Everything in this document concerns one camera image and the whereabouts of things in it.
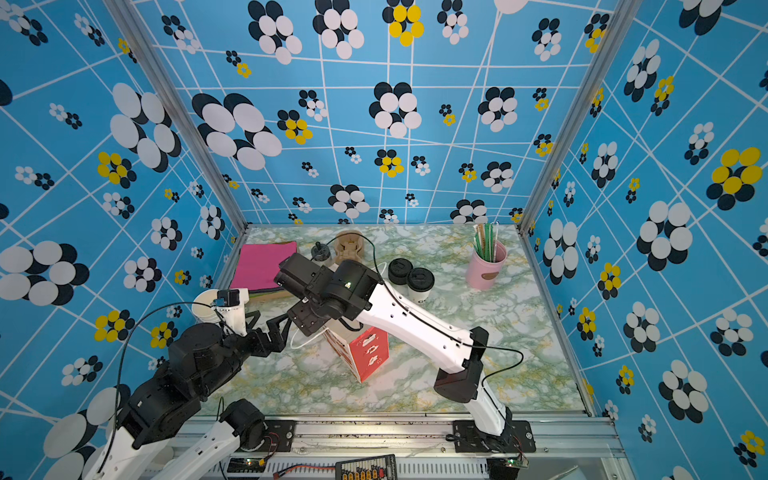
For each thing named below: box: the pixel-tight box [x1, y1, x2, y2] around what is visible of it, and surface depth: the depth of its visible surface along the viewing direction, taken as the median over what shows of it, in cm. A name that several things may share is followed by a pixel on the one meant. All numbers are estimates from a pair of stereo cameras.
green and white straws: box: [473, 223, 498, 263], surface depth 98 cm
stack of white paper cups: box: [192, 289, 220, 324], surface depth 83 cm
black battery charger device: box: [335, 454, 398, 480], surface depth 70 cm
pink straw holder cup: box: [466, 241, 508, 291], surface depth 98 cm
